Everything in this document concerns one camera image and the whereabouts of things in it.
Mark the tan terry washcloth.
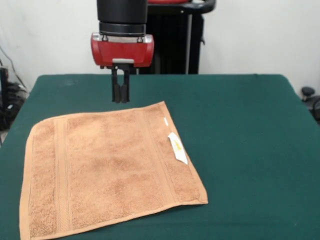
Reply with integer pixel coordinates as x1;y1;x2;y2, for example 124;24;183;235
19;100;209;240

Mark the black electrical equipment pile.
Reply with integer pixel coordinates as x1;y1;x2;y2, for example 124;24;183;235
0;66;31;132

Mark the black office chair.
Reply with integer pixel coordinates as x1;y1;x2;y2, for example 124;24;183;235
300;86;320;126

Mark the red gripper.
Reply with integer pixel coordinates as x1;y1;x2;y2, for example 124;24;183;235
90;32;155;104

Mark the dark green table cloth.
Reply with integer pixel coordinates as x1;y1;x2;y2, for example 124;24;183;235
0;73;320;240

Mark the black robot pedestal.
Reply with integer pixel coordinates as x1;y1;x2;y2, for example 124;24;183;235
136;0;217;75

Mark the grey wall cable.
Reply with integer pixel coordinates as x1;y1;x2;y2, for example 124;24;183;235
0;46;28;93

